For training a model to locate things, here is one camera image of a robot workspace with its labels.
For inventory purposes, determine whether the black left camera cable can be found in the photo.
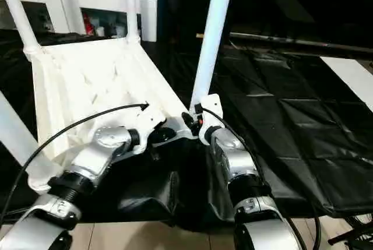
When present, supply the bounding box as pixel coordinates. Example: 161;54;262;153
0;101;150;233

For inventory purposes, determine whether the black camera cable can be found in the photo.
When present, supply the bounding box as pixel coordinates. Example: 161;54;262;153
0;101;150;233
200;107;321;250

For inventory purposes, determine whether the black cable bundle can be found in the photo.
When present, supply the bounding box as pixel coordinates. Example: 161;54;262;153
328;214;373;250

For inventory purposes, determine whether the white plastic table top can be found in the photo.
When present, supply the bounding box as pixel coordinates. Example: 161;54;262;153
23;36;199;195

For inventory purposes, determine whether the red box in cabinet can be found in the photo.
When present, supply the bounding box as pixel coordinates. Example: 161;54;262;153
83;12;94;35

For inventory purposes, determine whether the white flat board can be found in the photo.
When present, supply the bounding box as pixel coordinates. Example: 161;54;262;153
319;55;373;102

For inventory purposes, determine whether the dark metal rail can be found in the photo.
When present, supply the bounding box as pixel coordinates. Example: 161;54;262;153
229;31;373;55

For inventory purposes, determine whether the black plastic mat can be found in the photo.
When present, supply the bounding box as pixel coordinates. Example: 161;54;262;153
0;28;373;232

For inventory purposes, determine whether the black right camera cable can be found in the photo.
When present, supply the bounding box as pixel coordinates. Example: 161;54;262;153
200;107;321;250

